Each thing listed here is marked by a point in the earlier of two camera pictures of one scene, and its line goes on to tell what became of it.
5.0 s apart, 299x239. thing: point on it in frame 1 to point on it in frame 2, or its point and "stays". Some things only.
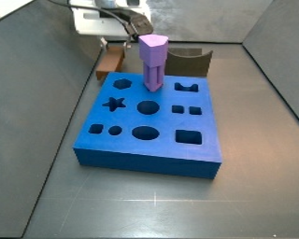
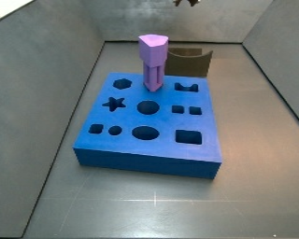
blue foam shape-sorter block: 151,131 stays
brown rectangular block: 111,61 to 193,2
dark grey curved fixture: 188,62 stays
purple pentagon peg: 154,47 stays
